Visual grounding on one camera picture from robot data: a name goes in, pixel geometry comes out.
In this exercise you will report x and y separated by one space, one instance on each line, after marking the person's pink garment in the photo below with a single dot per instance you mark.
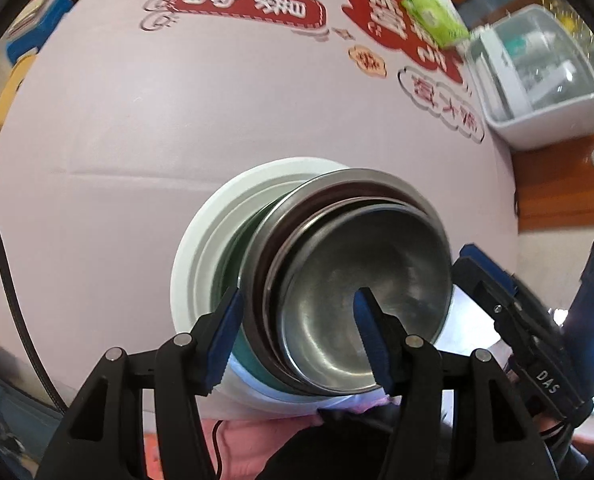
247 445

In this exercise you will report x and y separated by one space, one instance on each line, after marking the pink printed tablecloth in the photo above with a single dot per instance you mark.
127 135

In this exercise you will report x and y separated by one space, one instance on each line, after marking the white plastic storage box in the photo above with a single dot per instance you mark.
542 110

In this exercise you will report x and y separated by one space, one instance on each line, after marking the large dull steel bowl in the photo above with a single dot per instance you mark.
297 237

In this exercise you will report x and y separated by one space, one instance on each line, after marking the yellow stool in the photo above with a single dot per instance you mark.
12 90

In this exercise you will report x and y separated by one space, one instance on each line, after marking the brown wooden sideboard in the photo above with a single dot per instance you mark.
562 190

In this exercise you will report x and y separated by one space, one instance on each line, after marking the white round plate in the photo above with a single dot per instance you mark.
202 245

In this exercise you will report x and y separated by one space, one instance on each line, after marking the green round plate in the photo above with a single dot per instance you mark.
227 260

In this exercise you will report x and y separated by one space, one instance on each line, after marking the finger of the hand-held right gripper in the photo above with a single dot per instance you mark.
492 305
494 270

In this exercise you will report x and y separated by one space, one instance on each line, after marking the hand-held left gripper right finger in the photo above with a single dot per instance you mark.
374 340

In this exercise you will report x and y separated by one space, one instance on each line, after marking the dark blue cushion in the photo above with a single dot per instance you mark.
7 425

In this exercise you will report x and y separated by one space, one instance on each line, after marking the shiny flat-rimmed steel basin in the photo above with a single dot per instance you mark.
327 180

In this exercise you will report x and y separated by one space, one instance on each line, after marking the green tissue pack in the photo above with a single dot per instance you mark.
434 15

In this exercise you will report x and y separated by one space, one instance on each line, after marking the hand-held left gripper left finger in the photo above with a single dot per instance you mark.
224 340

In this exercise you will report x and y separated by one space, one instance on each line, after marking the dark cloth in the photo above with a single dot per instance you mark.
337 445

